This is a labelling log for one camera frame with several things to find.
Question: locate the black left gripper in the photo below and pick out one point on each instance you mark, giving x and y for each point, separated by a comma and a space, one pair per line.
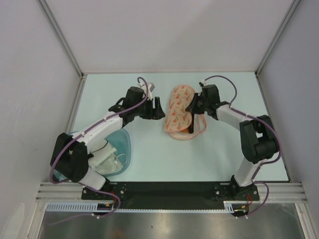
156, 114

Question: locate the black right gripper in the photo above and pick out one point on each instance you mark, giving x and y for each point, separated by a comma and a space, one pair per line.
192, 107

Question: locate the pink mesh laundry bag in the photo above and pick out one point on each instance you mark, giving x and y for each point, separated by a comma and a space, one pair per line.
179, 124

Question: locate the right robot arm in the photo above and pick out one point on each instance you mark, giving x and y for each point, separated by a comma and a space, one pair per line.
257, 136

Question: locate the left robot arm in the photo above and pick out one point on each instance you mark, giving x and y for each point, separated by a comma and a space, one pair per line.
108, 124

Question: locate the white bra in basin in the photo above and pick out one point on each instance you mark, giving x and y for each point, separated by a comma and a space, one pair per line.
104, 159

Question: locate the blue plastic basin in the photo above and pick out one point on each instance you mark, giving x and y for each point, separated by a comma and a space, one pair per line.
119, 149

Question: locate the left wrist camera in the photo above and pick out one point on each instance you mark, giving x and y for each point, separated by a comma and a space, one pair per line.
147, 88

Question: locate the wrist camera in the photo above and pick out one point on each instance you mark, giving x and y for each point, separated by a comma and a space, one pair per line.
147, 88
203, 83

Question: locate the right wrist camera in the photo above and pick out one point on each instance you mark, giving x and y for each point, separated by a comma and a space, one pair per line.
203, 83

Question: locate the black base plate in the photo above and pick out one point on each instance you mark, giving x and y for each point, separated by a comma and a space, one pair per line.
173, 194

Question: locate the white slotted cable duct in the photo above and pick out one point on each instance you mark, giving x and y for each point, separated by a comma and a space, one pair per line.
90, 207

